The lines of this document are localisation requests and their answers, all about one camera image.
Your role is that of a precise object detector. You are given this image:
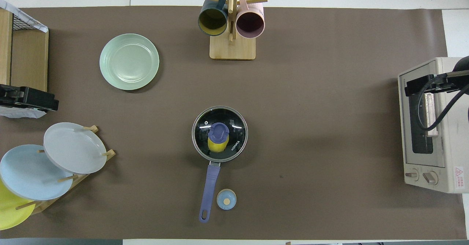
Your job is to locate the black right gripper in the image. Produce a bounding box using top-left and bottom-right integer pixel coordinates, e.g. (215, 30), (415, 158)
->
(405, 70), (469, 96)

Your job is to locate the pale green plate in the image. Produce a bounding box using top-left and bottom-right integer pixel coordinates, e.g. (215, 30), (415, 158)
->
(99, 33), (160, 91)

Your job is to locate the yellow lemon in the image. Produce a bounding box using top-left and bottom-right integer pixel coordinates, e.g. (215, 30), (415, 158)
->
(208, 133), (229, 153)

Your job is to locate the wooden plate rack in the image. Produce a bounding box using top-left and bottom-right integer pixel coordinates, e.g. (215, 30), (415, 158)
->
(15, 125), (116, 216)

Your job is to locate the grey plate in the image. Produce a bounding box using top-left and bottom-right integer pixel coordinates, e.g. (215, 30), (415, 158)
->
(43, 122), (107, 175)

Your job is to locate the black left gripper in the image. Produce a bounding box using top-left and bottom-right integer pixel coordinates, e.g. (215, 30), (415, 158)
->
(0, 84), (59, 112)

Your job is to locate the glass lid blue knob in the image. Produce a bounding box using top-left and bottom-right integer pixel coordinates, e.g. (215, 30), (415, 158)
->
(192, 106), (248, 163)

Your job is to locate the light blue plate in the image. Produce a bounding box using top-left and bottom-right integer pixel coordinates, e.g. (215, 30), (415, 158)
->
(0, 144), (74, 201)

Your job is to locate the wooden storage shelf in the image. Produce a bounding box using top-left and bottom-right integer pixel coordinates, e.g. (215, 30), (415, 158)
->
(0, 8), (49, 93)

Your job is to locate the dark blue saucepan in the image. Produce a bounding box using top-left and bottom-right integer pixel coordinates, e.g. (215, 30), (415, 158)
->
(192, 106), (248, 223)

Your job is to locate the brown table mat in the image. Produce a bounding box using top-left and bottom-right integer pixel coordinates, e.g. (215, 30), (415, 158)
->
(0, 6), (466, 240)

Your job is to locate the black wire basket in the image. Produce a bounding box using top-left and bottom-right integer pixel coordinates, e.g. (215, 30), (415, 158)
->
(12, 13), (41, 31)

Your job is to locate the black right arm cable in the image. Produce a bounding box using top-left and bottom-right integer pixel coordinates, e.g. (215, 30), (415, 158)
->
(418, 74), (469, 131)

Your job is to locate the pink ribbed mug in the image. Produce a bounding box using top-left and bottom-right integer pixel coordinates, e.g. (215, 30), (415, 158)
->
(236, 0), (265, 39)

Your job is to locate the dark teal mug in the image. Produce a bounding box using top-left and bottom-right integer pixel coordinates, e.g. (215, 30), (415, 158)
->
(198, 0), (229, 36)

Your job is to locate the white checked cloth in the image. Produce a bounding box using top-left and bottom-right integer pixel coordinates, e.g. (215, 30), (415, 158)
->
(0, 0), (49, 33)
(0, 106), (48, 119)

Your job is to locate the wooden mug rack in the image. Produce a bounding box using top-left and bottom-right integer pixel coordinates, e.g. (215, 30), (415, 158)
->
(197, 0), (268, 61)

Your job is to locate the cream toaster oven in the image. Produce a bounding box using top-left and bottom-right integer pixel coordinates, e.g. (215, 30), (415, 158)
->
(398, 57), (469, 193)

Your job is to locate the yellow plate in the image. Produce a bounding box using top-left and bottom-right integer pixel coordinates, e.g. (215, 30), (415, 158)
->
(0, 179), (36, 231)

